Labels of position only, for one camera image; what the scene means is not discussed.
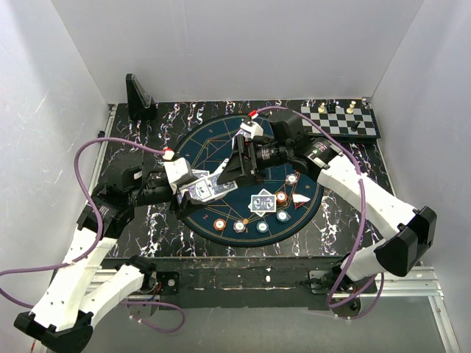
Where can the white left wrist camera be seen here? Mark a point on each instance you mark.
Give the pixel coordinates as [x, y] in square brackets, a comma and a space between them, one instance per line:
[178, 171]

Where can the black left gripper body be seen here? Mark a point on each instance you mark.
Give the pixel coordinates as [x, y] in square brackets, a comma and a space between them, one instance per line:
[151, 191]

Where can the black chess piece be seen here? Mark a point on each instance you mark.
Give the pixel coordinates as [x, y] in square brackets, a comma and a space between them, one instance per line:
[356, 126]
[331, 107]

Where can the black chess piece back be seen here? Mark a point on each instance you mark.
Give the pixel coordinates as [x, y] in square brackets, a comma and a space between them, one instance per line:
[331, 107]

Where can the round blue poker mat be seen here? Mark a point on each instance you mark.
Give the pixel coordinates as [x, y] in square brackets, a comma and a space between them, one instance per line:
[229, 221]

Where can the white chess piece right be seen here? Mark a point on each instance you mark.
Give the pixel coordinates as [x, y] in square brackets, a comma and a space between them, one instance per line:
[351, 107]

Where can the black card holder stand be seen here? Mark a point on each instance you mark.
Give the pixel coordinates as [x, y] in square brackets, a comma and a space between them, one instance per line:
[141, 105]

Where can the green chips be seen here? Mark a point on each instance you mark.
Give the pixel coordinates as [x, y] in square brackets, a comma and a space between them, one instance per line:
[282, 216]

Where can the black chess piece front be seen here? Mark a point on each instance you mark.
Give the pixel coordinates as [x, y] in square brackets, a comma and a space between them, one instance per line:
[356, 126]

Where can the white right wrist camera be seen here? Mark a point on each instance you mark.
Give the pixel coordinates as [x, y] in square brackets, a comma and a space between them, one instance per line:
[251, 130]

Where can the black white chess board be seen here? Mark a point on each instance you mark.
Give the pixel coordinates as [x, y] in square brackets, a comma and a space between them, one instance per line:
[340, 123]

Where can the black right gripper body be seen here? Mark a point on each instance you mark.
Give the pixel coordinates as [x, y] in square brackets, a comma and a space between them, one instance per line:
[272, 154]

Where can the orange chips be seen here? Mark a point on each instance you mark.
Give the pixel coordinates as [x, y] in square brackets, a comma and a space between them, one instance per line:
[281, 198]

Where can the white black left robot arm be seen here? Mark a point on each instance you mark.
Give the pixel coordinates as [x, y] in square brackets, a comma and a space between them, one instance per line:
[65, 317]

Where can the blue playing card box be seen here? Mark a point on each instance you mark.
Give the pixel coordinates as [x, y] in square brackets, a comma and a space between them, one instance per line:
[200, 190]

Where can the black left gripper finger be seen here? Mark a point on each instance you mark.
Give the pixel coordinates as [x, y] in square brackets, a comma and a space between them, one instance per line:
[175, 203]
[186, 206]

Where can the blue white chips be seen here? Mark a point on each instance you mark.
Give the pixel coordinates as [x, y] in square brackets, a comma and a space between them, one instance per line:
[291, 179]

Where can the dealt face-down playing card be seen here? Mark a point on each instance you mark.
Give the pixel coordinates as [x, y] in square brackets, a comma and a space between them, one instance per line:
[200, 173]

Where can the blue white poker chip stack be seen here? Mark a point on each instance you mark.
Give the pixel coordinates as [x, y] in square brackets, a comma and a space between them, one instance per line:
[239, 226]

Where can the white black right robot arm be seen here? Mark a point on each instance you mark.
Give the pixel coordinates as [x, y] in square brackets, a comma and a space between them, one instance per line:
[407, 232]

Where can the orange poker chip stack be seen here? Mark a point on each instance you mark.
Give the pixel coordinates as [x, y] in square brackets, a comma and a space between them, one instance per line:
[219, 224]

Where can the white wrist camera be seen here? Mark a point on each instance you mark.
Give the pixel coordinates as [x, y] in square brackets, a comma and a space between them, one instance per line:
[178, 171]
[251, 130]

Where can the green poker chip stack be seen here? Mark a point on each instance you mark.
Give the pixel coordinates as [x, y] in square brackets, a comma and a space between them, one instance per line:
[262, 227]

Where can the deck of playing cards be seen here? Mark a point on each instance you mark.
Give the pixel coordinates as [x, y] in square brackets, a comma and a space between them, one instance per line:
[219, 187]

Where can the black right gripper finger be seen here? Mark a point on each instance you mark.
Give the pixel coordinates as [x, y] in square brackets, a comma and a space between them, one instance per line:
[240, 162]
[249, 180]

